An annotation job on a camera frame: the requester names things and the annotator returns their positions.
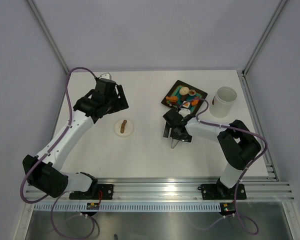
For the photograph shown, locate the left aluminium frame post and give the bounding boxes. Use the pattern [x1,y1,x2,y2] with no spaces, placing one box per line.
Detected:
[24,0,70,74]

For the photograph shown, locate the white cylindrical container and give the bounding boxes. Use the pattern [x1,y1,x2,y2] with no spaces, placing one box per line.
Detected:
[209,86,238,118]

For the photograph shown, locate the aluminium frame post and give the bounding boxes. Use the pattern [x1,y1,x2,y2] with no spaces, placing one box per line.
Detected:
[241,0,290,77]
[24,0,70,74]

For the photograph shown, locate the orange carrot piece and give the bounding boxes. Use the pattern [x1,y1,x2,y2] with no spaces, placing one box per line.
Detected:
[191,98,200,106]

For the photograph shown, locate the small sauce dish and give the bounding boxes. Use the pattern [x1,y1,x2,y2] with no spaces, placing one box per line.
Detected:
[188,89,196,97]

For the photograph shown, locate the aluminium rail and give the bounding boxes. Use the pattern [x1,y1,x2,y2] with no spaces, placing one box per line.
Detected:
[23,176,295,203]

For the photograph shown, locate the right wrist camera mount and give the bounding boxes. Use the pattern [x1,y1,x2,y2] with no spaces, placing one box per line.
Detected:
[178,108,191,118]

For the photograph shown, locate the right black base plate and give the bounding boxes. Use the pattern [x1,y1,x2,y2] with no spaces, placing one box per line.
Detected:
[197,183,247,201]

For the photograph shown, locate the white round bun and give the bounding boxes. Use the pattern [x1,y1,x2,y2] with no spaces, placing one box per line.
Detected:
[179,86,190,96]

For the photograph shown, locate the sushi roll piece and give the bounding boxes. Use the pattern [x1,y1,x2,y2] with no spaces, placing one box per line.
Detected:
[181,101,191,109]

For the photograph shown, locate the white slotted cable duct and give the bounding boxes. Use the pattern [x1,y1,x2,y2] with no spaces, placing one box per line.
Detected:
[34,202,221,213]

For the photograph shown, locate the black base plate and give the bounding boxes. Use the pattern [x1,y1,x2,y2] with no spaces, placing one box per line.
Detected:
[197,183,247,201]
[69,183,114,200]

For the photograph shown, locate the white round lid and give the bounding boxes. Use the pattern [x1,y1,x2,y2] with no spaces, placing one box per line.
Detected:
[114,119,135,138]

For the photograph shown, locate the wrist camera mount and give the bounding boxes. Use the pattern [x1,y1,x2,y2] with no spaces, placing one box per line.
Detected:
[178,108,191,118]
[99,72,112,80]

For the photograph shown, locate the right aluminium frame post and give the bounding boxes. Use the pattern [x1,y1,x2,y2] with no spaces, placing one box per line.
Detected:
[241,0,290,77]

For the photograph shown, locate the clear plastic tongs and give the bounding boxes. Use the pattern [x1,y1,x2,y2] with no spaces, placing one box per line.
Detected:
[170,139,180,150]

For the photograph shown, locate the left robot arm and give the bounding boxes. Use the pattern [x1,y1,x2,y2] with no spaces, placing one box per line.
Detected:
[22,77,129,200]

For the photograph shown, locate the orange fried shrimp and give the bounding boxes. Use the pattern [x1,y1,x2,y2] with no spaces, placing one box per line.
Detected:
[165,96,179,105]

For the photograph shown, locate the dark square teal plate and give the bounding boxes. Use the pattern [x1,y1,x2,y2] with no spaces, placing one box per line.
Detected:
[161,80,208,115]

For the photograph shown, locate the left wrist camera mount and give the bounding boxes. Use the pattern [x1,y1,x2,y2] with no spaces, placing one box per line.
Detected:
[99,72,112,80]

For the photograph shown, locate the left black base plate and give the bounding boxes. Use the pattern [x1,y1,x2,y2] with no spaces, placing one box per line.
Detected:
[69,183,114,200]

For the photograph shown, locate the brown handle on lid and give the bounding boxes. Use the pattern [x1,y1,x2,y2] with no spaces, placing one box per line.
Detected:
[120,119,128,134]

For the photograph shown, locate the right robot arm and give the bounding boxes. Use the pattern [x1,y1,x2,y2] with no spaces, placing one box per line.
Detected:
[163,108,262,198]

